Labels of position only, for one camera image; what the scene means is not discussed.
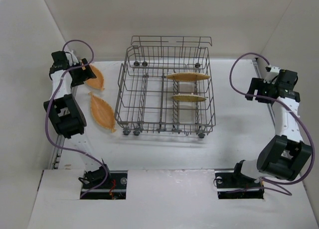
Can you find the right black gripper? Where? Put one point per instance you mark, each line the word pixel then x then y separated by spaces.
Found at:
pixel 252 88

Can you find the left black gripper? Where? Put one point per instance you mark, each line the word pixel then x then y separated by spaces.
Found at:
pixel 86 71

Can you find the fish-shaped wicker plate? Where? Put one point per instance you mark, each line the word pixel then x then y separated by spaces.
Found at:
pixel 102 112
pixel 98 82

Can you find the square orange wicker plate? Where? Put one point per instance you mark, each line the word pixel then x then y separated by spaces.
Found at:
pixel 188 77

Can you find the round yellow-green wicker plate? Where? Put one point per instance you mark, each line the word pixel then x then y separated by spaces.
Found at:
pixel 188 98

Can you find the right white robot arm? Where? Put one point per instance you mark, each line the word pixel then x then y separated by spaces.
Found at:
pixel 286 154

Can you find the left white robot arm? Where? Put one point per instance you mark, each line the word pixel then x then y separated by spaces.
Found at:
pixel 66 116

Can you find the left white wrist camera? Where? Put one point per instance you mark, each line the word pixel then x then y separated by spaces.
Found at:
pixel 72 58

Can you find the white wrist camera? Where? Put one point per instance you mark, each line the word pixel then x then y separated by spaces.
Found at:
pixel 72 58
pixel 272 73

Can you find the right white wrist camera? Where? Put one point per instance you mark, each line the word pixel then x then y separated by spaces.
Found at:
pixel 272 73

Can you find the grey wire dish rack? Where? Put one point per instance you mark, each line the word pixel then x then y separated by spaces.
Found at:
pixel 144 102

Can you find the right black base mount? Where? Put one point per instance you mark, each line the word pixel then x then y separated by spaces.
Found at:
pixel 231 186

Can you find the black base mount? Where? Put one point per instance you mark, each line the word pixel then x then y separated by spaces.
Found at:
pixel 115 188
pixel 231 186

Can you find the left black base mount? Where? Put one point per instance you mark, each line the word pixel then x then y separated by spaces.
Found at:
pixel 115 188

